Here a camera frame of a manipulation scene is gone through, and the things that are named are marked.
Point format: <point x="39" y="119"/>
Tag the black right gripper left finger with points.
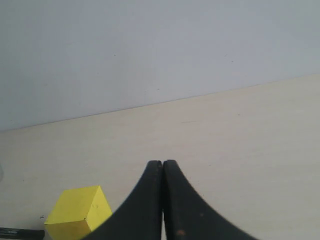
<point x="140" y="215"/>

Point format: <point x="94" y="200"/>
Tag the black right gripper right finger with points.
<point x="187" y="216"/>

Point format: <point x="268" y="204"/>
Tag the yellow foam cube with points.
<point x="77" y="213"/>

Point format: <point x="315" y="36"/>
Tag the black and white marker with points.
<point x="21" y="234"/>

